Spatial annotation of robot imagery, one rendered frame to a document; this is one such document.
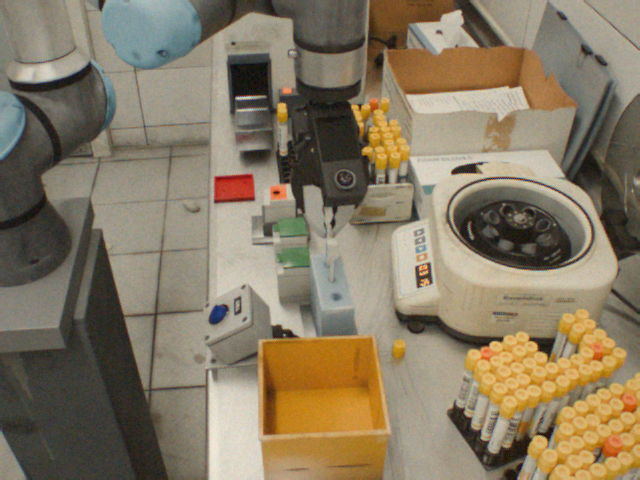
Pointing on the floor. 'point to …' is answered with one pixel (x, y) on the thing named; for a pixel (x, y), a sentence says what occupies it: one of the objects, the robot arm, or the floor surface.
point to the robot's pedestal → (82, 394)
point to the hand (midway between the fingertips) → (328, 232)
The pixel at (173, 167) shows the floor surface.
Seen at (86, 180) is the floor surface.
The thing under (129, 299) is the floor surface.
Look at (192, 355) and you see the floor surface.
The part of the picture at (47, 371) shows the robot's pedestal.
